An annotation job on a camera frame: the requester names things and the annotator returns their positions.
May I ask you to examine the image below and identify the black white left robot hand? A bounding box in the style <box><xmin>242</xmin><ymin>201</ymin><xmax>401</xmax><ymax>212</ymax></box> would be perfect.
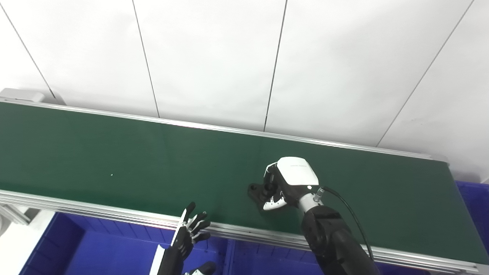
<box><xmin>157</xmin><ymin>202</ymin><xmax>217</xmax><ymax>275</ymax></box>

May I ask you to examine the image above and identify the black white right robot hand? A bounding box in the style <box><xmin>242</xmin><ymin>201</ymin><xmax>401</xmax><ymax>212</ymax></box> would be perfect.
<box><xmin>263</xmin><ymin>157</ymin><xmax>319</xmax><ymax>212</ymax></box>

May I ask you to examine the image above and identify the black flanged machine part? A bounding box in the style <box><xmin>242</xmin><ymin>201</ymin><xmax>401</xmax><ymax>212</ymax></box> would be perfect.
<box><xmin>248</xmin><ymin>183</ymin><xmax>276</xmax><ymax>210</ymax></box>

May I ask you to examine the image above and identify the blue plastic bin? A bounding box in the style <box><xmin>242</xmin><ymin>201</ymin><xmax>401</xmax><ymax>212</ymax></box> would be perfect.
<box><xmin>19</xmin><ymin>212</ymin><xmax>234</xmax><ymax>275</ymax></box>
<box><xmin>455</xmin><ymin>180</ymin><xmax>489</xmax><ymax>253</ymax></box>
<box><xmin>227</xmin><ymin>239</ymin><xmax>434</xmax><ymax>275</ymax></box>

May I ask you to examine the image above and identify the green conveyor belt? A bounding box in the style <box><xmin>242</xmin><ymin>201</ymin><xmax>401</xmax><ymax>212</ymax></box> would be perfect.
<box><xmin>0</xmin><ymin>97</ymin><xmax>489</xmax><ymax>275</ymax></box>
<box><xmin>0</xmin><ymin>102</ymin><xmax>489</xmax><ymax>265</ymax></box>

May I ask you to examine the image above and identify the grey conveyor end box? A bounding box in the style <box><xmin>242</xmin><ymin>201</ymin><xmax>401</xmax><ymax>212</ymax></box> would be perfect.
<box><xmin>0</xmin><ymin>88</ymin><xmax>66</xmax><ymax>106</ymax></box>

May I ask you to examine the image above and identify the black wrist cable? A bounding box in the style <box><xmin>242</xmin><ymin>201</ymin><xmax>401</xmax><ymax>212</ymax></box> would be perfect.
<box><xmin>316</xmin><ymin>186</ymin><xmax>376</xmax><ymax>262</ymax></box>

